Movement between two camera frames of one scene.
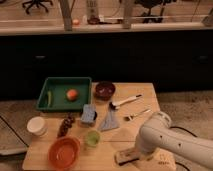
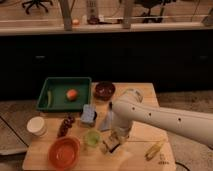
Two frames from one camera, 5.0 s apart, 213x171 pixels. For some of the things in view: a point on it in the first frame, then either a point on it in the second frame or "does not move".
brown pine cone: [66, 124] does not move
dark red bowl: [105, 90] does not move
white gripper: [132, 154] → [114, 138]
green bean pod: [49, 97] does not move
